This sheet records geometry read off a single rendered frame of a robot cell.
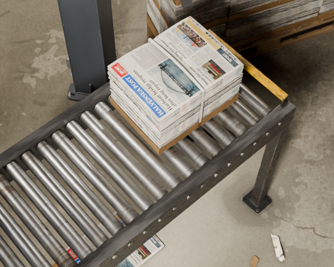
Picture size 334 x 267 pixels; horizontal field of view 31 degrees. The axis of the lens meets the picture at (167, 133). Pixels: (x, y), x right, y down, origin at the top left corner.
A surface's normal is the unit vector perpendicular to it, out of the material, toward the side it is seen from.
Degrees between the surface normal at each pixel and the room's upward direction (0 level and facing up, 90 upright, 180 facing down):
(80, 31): 90
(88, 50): 90
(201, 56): 2
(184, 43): 3
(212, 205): 0
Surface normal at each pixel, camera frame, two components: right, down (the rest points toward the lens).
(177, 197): 0.01, -0.53
